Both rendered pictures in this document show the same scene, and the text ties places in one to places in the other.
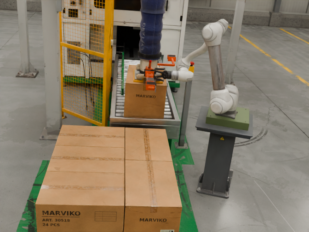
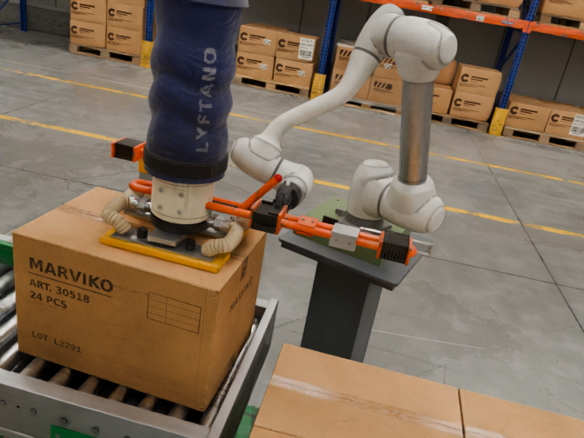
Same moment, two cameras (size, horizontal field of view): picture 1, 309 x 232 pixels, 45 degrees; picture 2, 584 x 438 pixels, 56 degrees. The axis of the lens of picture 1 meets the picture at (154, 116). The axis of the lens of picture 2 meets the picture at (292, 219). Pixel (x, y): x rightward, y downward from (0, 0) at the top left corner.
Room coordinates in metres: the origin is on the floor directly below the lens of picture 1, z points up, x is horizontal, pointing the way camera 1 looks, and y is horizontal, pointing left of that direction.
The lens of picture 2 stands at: (2.99, 1.41, 1.69)
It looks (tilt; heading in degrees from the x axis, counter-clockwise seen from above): 24 degrees down; 284
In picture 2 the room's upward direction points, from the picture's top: 10 degrees clockwise
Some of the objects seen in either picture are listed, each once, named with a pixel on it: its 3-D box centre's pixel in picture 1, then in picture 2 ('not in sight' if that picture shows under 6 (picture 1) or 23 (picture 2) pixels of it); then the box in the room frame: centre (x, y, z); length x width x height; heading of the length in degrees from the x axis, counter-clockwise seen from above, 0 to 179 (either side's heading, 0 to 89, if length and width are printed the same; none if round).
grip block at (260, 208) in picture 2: (149, 72); (268, 216); (3.38, 0.08, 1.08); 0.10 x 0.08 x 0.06; 95
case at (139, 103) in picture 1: (145, 92); (146, 289); (3.71, 0.12, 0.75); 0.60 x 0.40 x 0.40; 3
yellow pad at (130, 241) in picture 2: (138, 74); (165, 242); (3.62, 0.20, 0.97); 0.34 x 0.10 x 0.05; 5
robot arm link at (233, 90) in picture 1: (228, 97); (372, 188); (3.19, -0.65, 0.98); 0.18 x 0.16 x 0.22; 151
